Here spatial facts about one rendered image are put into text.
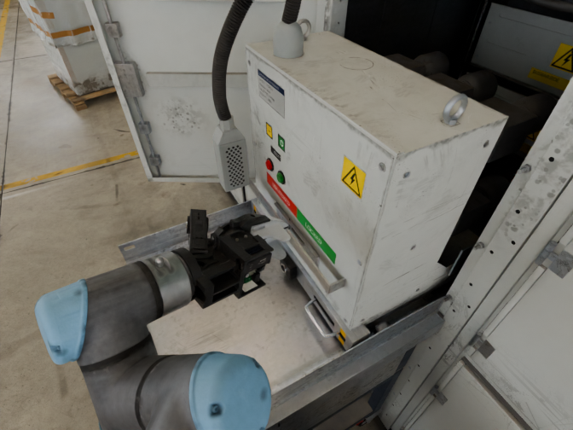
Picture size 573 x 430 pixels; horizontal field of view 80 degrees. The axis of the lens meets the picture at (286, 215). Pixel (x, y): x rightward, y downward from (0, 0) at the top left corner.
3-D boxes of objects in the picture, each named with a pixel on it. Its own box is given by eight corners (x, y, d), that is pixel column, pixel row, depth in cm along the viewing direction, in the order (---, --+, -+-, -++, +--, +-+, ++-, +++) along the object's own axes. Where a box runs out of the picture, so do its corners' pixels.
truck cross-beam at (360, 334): (349, 355, 78) (352, 343, 74) (251, 212, 113) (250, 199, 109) (366, 345, 80) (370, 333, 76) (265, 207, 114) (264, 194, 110)
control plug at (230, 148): (226, 193, 91) (217, 135, 79) (219, 183, 94) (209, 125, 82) (252, 184, 94) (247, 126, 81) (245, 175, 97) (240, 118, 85)
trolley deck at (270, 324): (188, 486, 67) (182, 480, 63) (130, 264, 107) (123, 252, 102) (437, 332, 91) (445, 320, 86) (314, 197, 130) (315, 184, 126)
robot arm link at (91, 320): (53, 369, 38) (26, 297, 37) (149, 323, 45) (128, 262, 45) (64, 381, 32) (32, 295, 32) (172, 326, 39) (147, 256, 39)
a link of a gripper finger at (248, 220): (268, 236, 56) (225, 253, 51) (261, 230, 57) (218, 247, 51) (273, 212, 54) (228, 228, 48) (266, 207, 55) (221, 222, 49)
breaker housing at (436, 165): (350, 335, 77) (398, 154, 44) (257, 206, 109) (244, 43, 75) (499, 252, 95) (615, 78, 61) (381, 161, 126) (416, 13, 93)
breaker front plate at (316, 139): (344, 334, 77) (388, 159, 44) (255, 207, 108) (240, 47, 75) (350, 332, 78) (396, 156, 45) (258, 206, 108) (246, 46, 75)
